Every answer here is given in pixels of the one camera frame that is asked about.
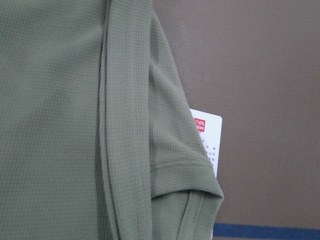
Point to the olive green long-sleeve shirt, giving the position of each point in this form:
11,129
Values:
97,140

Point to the white red garment hang tag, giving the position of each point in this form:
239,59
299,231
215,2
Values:
209,127

